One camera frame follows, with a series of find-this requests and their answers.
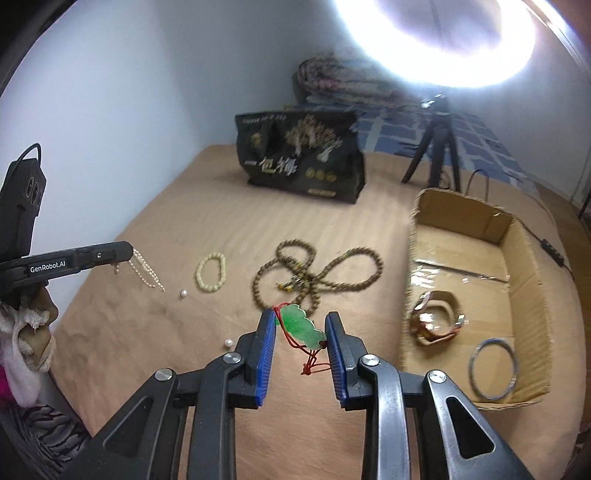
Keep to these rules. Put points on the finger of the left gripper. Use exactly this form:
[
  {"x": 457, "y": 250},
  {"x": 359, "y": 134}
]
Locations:
[{"x": 37, "y": 269}]

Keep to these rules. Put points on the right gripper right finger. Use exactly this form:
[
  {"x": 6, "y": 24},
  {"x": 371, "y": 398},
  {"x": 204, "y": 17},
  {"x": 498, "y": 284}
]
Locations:
[{"x": 455, "y": 440}]

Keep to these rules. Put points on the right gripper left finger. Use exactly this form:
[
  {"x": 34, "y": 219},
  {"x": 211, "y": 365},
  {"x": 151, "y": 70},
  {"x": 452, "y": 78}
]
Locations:
[{"x": 143, "y": 439}]

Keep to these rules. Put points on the gloved left hand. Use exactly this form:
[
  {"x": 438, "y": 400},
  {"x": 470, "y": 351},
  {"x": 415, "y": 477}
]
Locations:
[{"x": 27, "y": 344}]

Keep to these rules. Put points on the silver bangle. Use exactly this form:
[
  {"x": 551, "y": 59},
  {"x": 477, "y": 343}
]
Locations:
[{"x": 493, "y": 370}]

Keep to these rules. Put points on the brown wooden bangle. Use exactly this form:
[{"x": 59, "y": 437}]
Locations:
[{"x": 436, "y": 317}]

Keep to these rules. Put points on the brown cardboard box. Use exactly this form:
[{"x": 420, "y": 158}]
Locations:
[{"x": 482, "y": 254}]

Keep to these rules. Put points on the blue checked bed sheet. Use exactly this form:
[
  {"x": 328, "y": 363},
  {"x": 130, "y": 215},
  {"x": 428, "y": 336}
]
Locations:
[{"x": 398, "y": 131}]

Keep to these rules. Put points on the black snack bag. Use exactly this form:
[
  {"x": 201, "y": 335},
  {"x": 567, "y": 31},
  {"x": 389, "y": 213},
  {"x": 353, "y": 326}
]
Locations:
[{"x": 302, "y": 152}]

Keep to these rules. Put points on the black mini tripod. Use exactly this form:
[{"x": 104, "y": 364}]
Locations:
[{"x": 440, "y": 137}]

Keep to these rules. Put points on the white ring light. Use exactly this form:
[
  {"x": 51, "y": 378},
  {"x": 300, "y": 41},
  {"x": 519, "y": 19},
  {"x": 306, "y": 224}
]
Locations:
[{"x": 452, "y": 44}]

